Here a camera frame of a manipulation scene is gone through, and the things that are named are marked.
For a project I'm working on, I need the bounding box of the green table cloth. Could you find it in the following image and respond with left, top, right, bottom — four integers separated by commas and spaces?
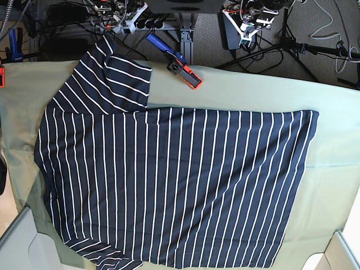
1, 61, 359, 269

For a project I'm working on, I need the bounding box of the grey bin at left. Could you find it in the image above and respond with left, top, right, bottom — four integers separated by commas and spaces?
0, 208, 63, 269

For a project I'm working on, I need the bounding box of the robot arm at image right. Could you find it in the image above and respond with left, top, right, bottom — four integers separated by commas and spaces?
219, 0, 294, 50

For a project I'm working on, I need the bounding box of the black tripod stand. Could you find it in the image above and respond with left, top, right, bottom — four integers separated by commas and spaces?
218, 4, 359, 82

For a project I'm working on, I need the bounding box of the blue clamp at left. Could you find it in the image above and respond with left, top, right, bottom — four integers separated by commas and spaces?
3, 28, 24, 64

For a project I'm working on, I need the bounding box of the grey bin at right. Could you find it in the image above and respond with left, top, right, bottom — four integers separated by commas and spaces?
302, 231, 359, 270

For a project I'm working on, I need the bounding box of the black power adapter left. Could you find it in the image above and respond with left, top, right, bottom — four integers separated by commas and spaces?
218, 12, 240, 51

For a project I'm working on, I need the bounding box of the grey bin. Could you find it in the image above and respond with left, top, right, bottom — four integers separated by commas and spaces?
0, 208, 63, 269
302, 231, 359, 270

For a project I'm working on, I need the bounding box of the grey power strip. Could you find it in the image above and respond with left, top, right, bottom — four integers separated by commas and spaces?
123, 20, 165, 33

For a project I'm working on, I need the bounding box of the white cable on floor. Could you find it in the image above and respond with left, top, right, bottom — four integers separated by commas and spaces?
309, 0, 360, 74

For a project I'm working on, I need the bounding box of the navy white striped T-shirt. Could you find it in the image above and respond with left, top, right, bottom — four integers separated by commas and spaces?
34, 37, 319, 269

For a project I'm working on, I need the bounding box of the blue orange bar clamp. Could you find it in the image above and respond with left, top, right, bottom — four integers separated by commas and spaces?
146, 33, 203, 89

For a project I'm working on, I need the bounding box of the black object at left edge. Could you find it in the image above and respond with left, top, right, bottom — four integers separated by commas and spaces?
0, 155, 7, 195

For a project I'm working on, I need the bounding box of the orange clamp at left edge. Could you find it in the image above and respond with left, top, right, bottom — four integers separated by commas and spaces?
0, 66, 5, 88

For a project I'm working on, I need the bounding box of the aluminium frame post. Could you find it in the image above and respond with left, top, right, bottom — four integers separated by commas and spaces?
174, 13, 198, 65

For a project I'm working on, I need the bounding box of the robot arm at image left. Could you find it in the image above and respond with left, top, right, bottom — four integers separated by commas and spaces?
89, 0, 148, 34

